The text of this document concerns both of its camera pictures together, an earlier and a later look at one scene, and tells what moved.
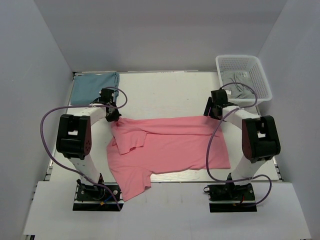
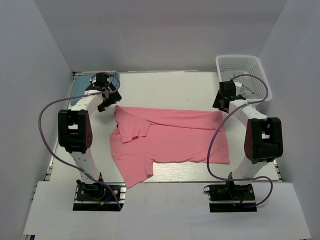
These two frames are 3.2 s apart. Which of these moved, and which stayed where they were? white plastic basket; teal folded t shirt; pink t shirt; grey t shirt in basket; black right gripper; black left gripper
Moved: black left gripper; pink t shirt; black right gripper
Stayed: teal folded t shirt; white plastic basket; grey t shirt in basket
